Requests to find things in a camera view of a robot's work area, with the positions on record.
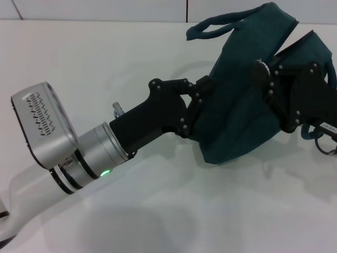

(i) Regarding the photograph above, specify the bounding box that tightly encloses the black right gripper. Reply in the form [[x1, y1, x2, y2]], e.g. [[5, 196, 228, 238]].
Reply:
[[252, 62, 337, 133]]

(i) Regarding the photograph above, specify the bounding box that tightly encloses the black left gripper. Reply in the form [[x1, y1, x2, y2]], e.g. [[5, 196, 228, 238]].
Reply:
[[109, 75, 213, 159]]

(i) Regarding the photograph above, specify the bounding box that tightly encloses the teal blue fabric bag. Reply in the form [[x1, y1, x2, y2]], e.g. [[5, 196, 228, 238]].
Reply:
[[185, 2, 337, 166]]

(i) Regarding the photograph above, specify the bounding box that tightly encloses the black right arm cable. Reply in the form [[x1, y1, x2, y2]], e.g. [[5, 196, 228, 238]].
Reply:
[[314, 128, 337, 156]]

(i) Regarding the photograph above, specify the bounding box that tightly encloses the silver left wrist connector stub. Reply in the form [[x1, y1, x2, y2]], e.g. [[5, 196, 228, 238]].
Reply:
[[112, 102, 124, 118]]

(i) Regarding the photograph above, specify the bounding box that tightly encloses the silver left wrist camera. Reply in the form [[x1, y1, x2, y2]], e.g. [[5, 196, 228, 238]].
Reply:
[[11, 82, 79, 169]]

